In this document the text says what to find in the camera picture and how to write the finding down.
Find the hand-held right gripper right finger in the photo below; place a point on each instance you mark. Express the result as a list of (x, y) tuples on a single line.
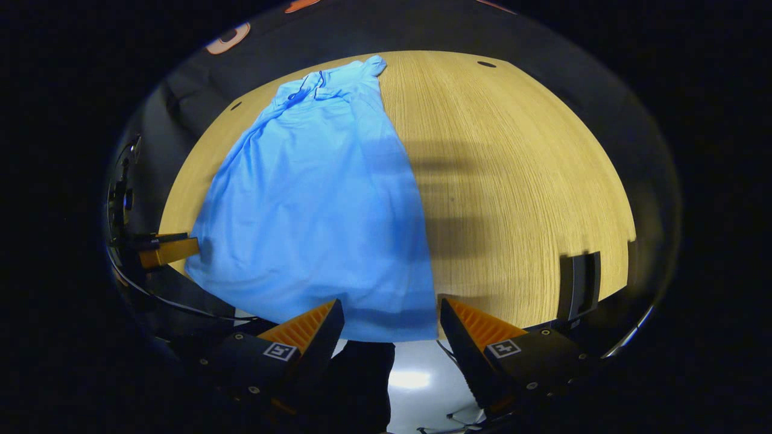
[(464, 355)]

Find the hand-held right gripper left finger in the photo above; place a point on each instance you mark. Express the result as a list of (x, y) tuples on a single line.
[(319, 349)]

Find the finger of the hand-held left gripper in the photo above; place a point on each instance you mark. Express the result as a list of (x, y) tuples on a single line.
[(163, 241)]

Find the light blue T-shirt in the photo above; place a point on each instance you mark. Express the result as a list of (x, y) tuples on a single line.
[(313, 211)]

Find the dark upright panel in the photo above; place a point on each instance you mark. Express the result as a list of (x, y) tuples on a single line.
[(579, 283)]

